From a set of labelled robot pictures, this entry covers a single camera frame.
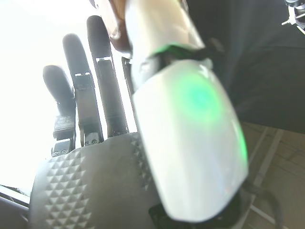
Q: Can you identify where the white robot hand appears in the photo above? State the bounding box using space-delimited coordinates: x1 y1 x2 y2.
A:
30 0 250 229

